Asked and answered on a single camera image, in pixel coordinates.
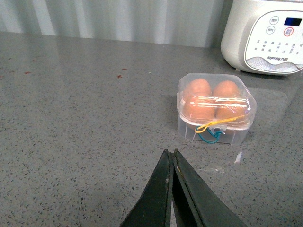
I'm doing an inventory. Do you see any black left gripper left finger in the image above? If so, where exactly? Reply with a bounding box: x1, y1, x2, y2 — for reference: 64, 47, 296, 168
120, 150, 174, 227

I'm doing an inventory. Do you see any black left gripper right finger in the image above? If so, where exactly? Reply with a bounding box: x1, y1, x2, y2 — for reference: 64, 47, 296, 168
172, 149, 241, 227

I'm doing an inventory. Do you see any clear plastic egg box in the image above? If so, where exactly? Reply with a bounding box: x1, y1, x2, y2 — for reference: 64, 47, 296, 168
177, 73, 257, 146

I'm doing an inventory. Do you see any brown carried egg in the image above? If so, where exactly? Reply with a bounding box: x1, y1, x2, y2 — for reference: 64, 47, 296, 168
215, 98, 249, 120

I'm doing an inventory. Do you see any brown egg front left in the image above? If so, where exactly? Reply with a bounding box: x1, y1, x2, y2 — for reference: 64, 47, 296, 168
183, 96, 215, 122

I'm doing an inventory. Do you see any brown egg back left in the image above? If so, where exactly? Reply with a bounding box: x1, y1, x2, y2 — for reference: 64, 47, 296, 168
183, 78, 212, 96

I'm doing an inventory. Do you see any brown egg back right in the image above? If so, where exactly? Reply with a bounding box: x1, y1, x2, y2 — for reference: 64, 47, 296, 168
212, 80, 239, 97

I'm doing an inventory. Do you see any blue rubber band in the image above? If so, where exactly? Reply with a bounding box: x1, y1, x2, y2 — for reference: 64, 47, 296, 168
195, 126, 224, 144

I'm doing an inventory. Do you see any yellow rubber band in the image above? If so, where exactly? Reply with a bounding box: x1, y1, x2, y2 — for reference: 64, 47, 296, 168
194, 115, 245, 134

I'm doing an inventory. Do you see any white Joyoung electric cooker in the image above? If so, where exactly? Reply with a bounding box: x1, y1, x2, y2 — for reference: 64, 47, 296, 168
221, 0, 303, 76

